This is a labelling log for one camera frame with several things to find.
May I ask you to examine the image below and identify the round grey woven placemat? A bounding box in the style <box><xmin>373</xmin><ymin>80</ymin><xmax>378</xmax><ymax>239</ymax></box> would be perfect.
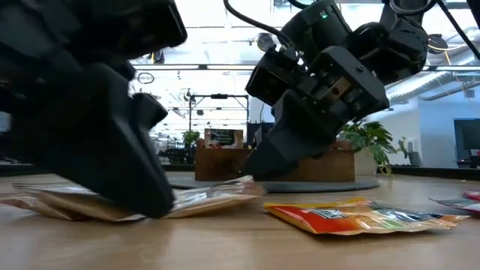
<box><xmin>166</xmin><ymin>176</ymin><xmax>380</xmax><ymax>194</ymax></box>

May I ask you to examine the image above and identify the black background gantry frame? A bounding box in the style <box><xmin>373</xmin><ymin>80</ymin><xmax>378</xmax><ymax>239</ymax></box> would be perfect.
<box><xmin>188</xmin><ymin>93</ymin><xmax>251</xmax><ymax>132</ymax></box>

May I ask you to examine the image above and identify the orange mango tea bag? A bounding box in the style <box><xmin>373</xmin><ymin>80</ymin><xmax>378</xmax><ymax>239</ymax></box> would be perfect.
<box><xmin>263</xmin><ymin>197</ymin><xmax>470</xmax><ymax>236</ymax></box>

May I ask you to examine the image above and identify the potted green plant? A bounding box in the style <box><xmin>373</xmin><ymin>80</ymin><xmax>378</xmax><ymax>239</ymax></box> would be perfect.
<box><xmin>337</xmin><ymin>120</ymin><xmax>409</xmax><ymax>176</ymax></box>

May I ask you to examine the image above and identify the black wall monitor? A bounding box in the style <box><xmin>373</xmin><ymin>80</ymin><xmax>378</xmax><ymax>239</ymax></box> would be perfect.
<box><xmin>452</xmin><ymin>118</ymin><xmax>480</xmax><ymax>152</ymax></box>

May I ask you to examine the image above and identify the red strawberry tea bag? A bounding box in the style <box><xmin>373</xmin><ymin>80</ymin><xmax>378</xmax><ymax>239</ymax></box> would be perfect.
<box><xmin>460</xmin><ymin>189</ymin><xmax>480</xmax><ymax>202</ymax></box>
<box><xmin>428</xmin><ymin>197</ymin><xmax>480</xmax><ymax>215</ymax></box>

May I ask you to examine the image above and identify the wooden compartment box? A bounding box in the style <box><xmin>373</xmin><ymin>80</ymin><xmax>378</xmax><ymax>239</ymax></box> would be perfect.
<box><xmin>193</xmin><ymin>138</ymin><xmax>356</xmax><ymax>183</ymax></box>

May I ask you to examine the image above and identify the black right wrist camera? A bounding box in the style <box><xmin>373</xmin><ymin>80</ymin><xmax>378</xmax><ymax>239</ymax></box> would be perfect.
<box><xmin>245</xmin><ymin>46</ymin><xmax>303</xmax><ymax>107</ymax></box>

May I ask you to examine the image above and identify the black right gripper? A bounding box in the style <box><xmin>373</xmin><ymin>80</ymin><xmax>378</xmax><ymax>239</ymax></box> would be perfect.
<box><xmin>243</xmin><ymin>45</ymin><xmax>390</xmax><ymax>182</ymax></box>

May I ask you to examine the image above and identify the black aluminium table frame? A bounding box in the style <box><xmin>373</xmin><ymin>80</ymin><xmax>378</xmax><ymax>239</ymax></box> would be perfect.
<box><xmin>0</xmin><ymin>163</ymin><xmax>480</xmax><ymax>181</ymax></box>

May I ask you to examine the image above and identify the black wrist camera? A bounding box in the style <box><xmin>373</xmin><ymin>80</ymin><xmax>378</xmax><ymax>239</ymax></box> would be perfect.
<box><xmin>245</xmin><ymin>46</ymin><xmax>303</xmax><ymax>107</ymax></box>
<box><xmin>112</xmin><ymin>0</ymin><xmax>188</xmax><ymax>60</ymax></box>

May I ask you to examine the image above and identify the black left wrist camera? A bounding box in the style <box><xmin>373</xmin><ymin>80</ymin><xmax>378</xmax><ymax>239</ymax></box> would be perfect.
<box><xmin>112</xmin><ymin>0</ymin><xmax>188</xmax><ymax>60</ymax></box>

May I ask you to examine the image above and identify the small distant green plant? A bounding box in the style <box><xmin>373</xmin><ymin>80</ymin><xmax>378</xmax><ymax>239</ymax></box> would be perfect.
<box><xmin>181</xmin><ymin>129</ymin><xmax>202</xmax><ymax>149</ymax></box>

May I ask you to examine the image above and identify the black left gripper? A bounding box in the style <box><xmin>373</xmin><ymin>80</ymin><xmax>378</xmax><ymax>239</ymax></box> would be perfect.
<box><xmin>0</xmin><ymin>0</ymin><xmax>134</xmax><ymax>125</ymax></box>

